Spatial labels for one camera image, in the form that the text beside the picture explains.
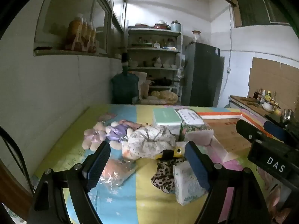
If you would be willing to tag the peach cloth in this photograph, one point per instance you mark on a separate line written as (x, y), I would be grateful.
(116, 171)

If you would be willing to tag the flat dish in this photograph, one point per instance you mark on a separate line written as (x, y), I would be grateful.
(141, 25)

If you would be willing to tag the white green tissue packet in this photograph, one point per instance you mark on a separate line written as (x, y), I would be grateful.
(186, 189)

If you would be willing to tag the white metal shelf rack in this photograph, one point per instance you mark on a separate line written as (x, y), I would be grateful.
(154, 51)

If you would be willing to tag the row of jars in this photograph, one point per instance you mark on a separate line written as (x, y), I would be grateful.
(158, 43)

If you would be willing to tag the yellow black soft toy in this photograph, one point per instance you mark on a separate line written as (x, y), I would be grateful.
(178, 151)

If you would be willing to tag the cluster of condiment bottles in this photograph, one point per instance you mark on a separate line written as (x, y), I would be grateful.
(266, 96)

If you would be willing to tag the leopard print cloth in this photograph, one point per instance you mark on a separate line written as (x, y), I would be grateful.
(163, 177)

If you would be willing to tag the white sack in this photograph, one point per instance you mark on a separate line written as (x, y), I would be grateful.
(143, 81)

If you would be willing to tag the glass jar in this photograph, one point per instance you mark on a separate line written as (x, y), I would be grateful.
(196, 36)

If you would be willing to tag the white bowl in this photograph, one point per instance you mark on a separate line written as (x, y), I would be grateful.
(268, 106)

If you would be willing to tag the kitchen counter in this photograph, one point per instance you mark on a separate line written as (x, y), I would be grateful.
(243, 101)

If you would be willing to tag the light blue canister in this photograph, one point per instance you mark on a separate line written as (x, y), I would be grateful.
(176, 26)

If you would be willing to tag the colourful printed blanket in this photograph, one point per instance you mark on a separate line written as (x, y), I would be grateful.
(140, 203)

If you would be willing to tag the cream plush toy purple dress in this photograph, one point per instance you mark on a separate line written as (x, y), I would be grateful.
(116, 133)

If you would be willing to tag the orange drink bottle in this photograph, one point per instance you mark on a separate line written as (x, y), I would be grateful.
(74, 33)
(84, 36)
(94, 40)
(90, 38)

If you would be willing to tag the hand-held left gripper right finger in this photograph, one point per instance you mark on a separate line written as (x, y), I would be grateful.
(196, 168)

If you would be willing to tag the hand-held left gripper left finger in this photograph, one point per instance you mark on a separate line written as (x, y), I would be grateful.
(99, 165)

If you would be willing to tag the glass partition window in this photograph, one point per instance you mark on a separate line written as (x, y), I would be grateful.
(119, 4)

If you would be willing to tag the black pan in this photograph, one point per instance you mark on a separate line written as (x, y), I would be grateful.
(163, 81)

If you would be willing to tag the floral printed box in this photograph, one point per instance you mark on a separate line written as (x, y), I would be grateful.
(193, 127)

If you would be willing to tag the metal utensils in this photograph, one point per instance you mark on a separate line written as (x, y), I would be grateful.
(287, 115)

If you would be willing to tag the mint green box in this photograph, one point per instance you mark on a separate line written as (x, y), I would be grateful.
(167, 119)

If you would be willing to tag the blue water jug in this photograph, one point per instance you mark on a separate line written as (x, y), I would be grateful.
(125, 88)

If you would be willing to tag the red pot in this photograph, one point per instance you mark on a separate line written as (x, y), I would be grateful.
(161, 25)

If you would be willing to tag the orange rimmed cardboard box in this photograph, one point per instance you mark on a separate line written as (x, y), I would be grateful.
(233, 135)

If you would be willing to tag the large white floral scrunchie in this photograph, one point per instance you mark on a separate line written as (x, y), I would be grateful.
(149, 144)

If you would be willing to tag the dark window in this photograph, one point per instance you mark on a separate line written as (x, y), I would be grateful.
(254, 7)

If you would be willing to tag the dark grey fridge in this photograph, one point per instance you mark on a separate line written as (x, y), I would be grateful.
(202, 74)

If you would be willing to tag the cardboard sheet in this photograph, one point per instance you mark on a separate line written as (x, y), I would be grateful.
(271, 79)

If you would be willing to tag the glass door wall cabinet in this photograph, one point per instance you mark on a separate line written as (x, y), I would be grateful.
(53, 11)

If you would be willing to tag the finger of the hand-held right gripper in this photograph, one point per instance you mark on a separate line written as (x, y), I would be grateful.
(247, 130)
(275, 128)

